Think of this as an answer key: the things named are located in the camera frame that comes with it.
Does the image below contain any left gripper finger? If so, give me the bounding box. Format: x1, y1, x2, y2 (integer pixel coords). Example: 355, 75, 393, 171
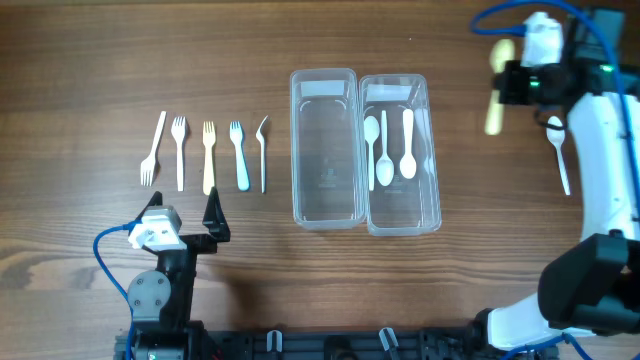
135, 191, 163, 221
202, 187, 229, 235

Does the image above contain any yellow plastic spoon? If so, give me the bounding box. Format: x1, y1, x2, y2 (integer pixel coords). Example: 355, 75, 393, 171
485, 39, 515, 136

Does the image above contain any white plastic fork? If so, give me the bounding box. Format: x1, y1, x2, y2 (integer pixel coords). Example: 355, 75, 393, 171
171, 116, 187, 192

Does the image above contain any yellow plastic fork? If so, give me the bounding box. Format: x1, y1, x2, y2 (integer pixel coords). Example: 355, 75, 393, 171
203, 121, 216, 195

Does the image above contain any light blue spork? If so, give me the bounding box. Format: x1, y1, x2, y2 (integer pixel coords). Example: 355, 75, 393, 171
230, 121, 250, 191

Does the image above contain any white wide-handled spoon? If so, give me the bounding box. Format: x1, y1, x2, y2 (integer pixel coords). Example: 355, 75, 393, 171
400, 109, 417, 179

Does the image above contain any white slim-handled spoon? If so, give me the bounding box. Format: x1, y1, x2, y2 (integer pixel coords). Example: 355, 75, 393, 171
376, 110, 394, 187

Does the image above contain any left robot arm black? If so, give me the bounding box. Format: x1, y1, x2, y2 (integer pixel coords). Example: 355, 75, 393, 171
123, 187, 231, 359

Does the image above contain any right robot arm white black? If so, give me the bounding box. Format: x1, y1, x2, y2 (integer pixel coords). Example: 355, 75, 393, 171
467, 2, 639, 358

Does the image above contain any left clear plastic container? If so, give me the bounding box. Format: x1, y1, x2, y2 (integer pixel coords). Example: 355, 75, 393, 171
290, 68, 366, 231

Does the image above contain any clear plastic container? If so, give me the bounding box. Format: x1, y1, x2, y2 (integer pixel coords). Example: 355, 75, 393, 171
359, 74, 442, 236
290, 68, 366, 231

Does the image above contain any right clear plastic container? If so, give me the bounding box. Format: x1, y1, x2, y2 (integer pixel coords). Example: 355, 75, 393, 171
359, 74, 442, 236

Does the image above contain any left blue cable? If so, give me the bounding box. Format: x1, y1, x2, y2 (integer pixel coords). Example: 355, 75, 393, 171
92, 222, 144, 360

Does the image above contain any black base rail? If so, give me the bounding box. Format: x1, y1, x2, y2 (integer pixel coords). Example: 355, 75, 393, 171
132, 328, 506, 360

